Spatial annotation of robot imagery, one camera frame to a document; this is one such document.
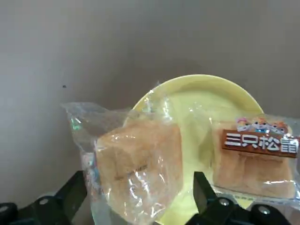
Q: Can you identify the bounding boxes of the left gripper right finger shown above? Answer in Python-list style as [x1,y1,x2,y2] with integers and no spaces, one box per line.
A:
[185,171,293,225]

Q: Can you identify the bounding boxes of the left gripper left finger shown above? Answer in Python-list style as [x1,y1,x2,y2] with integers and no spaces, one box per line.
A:
[0,170,88,225]

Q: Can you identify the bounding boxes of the bread pack with red label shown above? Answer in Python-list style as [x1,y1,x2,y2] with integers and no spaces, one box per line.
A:
[210,112,300,200]

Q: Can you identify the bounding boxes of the clear-wrapped bread pack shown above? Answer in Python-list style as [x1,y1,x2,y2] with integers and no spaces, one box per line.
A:
[61,102,185,225]

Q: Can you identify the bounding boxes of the yellow round plate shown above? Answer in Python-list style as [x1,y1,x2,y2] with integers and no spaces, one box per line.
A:
[123,74,264,225]

